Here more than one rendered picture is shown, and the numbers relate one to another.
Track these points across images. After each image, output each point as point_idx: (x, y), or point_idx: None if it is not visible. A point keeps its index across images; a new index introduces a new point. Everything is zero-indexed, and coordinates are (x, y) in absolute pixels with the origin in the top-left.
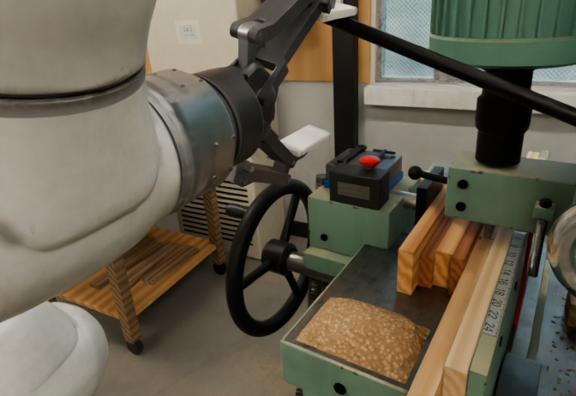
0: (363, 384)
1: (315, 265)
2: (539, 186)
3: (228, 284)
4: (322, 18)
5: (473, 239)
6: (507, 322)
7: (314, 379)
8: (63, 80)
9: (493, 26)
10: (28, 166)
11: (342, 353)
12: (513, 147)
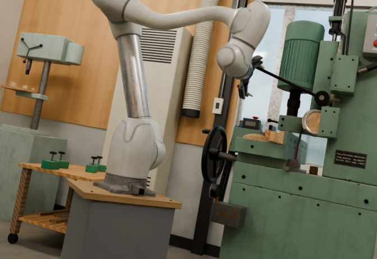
0: (259, 143)
1: (233, 148)
2: (301, 119)
3: (205, 146)
4: (260, 64)
5: None
6: (292, 149)
7: (244, 146)
8: (254, 45)
9: (292, 77)
10: (248, 52)
11: (253, 138)
12: (295, 110)
